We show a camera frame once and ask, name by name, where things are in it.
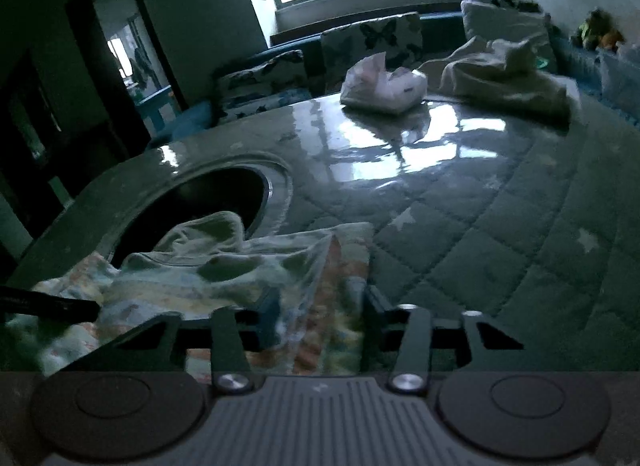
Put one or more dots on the beige crumpled cloth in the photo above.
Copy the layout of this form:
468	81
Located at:
502	76

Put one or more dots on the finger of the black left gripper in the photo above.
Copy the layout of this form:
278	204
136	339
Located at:
53	309

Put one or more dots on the butterfly print cushion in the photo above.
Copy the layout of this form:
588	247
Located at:
399	37

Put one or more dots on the pastel striped baby garment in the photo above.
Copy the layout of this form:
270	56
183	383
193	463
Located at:
202	265

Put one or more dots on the clear plastic storage box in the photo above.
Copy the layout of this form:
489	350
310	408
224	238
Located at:
619	74

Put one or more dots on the white tissue pack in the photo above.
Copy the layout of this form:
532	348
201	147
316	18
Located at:
369	86

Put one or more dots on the green plastic basin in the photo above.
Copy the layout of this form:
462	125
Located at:
541	63

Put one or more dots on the white pillow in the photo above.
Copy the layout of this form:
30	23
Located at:
488	21

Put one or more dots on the green plush toy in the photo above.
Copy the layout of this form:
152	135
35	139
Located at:
597	31

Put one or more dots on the dark blue sofa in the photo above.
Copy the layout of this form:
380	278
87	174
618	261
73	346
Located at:
315	66

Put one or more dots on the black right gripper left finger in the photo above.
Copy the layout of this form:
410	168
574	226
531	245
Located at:
228	334

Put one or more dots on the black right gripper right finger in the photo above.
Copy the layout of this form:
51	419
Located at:
408	348

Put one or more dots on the quilted star table cover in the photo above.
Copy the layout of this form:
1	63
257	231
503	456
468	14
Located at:
470	210

